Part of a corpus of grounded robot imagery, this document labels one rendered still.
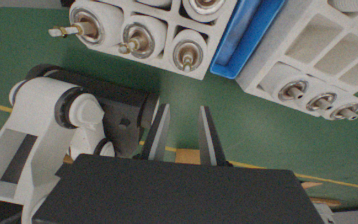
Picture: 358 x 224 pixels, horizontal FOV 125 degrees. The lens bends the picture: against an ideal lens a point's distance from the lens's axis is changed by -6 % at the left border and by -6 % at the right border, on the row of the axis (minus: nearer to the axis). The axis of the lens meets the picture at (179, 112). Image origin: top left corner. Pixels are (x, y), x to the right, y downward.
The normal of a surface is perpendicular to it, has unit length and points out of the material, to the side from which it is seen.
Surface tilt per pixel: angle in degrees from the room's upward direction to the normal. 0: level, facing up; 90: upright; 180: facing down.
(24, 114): 47
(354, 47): 90
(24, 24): 0
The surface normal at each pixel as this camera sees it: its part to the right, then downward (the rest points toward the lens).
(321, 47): -0.96, -0.25
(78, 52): -0.07, 0.67
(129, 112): 0.15, -0.02
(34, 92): 0.21, -0.26
